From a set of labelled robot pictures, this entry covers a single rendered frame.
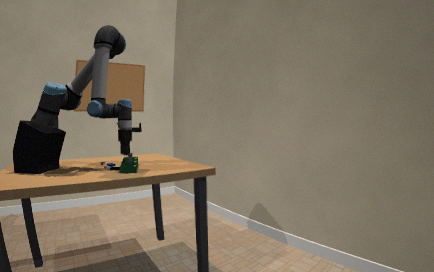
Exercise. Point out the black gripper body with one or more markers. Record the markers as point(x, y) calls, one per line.
point(125, 135)

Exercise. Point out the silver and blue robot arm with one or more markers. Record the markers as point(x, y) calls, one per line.
point(67, 97)

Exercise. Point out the green three-compartment bin rack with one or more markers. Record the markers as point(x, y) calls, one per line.
point(131, 166)

